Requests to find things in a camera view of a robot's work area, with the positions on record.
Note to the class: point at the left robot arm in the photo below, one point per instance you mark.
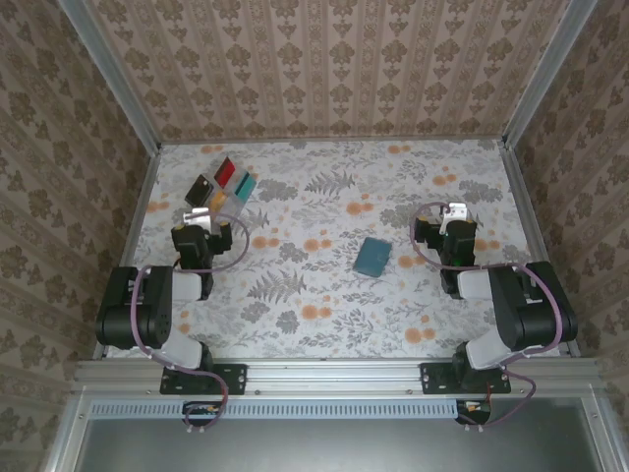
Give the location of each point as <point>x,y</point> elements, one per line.
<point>147,305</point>

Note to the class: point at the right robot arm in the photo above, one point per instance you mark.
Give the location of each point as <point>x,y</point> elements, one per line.
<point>531,314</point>

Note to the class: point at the orange card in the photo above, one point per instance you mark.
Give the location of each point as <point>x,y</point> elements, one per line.
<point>218,200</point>

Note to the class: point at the black card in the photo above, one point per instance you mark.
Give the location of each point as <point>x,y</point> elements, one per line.
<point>198,190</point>

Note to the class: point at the teal card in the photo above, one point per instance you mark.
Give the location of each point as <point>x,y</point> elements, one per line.
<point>244,187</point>

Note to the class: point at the red card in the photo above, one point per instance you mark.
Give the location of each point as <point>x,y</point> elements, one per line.
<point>225,172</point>

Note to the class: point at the clear plastic organizer tray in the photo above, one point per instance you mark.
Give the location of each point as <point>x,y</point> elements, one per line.
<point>243,206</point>

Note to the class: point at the floral table cover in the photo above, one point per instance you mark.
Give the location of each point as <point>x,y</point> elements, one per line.
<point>344,319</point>

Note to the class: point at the grey metal sheet panel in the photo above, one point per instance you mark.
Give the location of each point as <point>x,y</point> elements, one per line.
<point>334,447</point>

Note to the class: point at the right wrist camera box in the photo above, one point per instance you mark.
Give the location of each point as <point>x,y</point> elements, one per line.
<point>454,211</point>

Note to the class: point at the aluminium side rail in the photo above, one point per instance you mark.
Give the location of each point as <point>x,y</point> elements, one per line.
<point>531,221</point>
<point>132,231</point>

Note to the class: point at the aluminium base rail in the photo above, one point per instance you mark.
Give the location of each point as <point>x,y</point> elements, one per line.
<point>334,376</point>

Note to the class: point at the aluminium frame post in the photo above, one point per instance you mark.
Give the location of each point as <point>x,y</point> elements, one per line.
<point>550,74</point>
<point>110,74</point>

